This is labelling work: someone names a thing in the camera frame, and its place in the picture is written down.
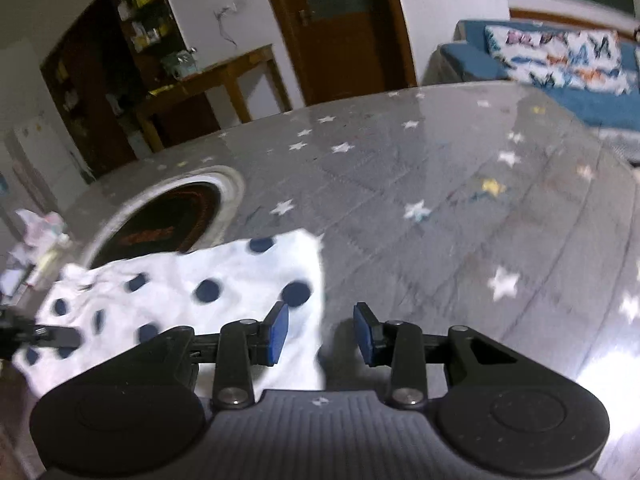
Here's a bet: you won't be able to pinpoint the pile of pink white clothes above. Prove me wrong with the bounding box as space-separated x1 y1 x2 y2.
9 208 72 267

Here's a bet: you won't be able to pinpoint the dark wooden shelf cabinet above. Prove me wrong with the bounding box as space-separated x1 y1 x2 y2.
40 0 187 177

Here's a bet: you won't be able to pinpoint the brown wooden door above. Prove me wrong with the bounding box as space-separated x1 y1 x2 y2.
257 0 419 109

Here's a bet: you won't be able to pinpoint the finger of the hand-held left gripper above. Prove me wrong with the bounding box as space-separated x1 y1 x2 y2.
34 326 82 350

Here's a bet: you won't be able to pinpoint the glass jar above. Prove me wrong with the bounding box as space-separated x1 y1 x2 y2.
160 50 199 81

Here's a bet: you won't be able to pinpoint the round black induction cooktop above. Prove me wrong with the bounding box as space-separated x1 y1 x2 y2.
82 167 246 271

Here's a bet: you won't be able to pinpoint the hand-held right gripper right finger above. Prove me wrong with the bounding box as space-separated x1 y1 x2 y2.
353 302 519 409

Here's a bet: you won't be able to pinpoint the wooden side table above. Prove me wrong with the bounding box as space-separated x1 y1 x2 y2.
134 43 294 154

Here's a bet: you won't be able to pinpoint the butterfly print pillow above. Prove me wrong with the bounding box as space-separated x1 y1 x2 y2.
484 25 634 96

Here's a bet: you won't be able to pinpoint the thin hanging cable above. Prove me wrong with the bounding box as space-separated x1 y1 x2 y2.
215 11 237 47

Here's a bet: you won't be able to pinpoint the white polka dot pants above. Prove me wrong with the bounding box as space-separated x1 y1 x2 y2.
12 229 327 397

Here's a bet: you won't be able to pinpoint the blue sofa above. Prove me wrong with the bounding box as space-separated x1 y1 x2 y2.
422 19 640 132

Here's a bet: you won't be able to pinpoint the grey star-patterned tablecloth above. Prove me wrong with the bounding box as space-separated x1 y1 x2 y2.
0 82 640 480

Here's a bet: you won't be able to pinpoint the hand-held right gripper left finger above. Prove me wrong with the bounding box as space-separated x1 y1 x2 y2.
129 301 290 409

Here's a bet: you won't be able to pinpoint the white refrigerator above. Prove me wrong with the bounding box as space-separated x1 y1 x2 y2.
0 109 94 213

